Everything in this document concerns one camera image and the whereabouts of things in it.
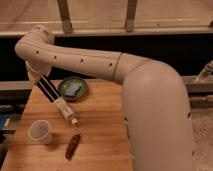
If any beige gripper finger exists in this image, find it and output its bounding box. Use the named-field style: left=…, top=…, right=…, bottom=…
left=27, top=72, right=37, bottom=85

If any black white striped eraser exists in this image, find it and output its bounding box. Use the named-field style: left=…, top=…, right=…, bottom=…
left=37, top=75, right=61, bottom=102

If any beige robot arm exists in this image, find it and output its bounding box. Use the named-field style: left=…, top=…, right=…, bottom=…
left=15, top=25, right=196, bottom=171

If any green ceramic bowl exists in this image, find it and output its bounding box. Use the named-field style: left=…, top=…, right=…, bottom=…
left=58, top=76, right=88, bottom=101

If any white ceramic cup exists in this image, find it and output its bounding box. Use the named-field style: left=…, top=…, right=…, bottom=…
left=28, top=120, right=52, bottom=145

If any white tube with cap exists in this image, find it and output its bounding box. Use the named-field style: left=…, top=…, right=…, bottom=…
left=54, top=97, right=79, bottom=126

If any blue sponge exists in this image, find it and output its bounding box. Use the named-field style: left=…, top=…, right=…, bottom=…
left=65, top=83, right=81, bottom=98

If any wooden window frame rail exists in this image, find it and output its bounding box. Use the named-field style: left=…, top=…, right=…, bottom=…
left=0, top=0, right=213, bottom=36

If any grey flexible hose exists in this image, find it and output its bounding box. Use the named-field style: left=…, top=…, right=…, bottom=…
left=194, top=60, right=213, bottom=83

